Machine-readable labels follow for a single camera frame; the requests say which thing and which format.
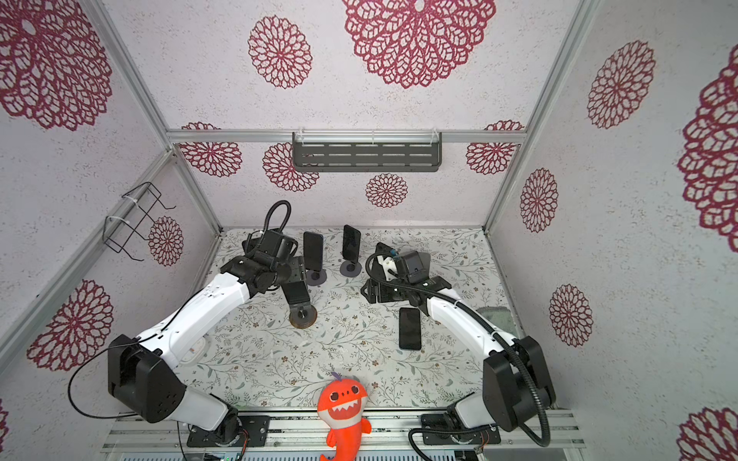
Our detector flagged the blue phone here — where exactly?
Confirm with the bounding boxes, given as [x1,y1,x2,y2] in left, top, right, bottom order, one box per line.
[399,307,422,351]

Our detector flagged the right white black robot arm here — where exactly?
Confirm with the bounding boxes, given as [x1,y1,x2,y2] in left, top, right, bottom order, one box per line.
[361,248,557,447]

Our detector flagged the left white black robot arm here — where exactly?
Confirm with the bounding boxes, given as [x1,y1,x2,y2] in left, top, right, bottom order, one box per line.
[107,230,298,444]

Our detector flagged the grey round stand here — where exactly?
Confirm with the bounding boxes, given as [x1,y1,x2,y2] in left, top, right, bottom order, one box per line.
[305,269,327,286]

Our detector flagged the front wooden round stand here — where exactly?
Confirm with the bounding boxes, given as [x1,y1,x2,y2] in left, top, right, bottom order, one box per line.
[288,305,317,330]

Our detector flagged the grey green square object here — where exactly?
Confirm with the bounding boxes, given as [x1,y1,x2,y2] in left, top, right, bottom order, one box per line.
[478,307,518,335]

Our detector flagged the red shark plush toy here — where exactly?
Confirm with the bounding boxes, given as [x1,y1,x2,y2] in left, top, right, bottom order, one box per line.
[317,373,372,461]

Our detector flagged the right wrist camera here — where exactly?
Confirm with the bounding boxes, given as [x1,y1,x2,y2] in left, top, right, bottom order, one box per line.
[375,242,400,280]

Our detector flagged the grey wall shelf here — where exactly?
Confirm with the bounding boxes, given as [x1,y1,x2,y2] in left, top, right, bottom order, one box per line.
[291,132,443,173]

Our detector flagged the black wire wall rack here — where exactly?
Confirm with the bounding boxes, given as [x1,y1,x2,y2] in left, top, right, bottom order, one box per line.
[101,182,176,262]

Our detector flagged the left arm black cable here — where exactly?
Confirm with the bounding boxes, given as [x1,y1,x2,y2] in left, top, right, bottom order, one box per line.
[66,200,292,421]

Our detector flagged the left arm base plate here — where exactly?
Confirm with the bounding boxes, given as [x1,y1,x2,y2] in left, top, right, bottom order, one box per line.
[186,415,271,448]

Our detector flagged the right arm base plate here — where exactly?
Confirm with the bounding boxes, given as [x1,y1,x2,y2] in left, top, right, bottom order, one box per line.
[420,413,501,446]

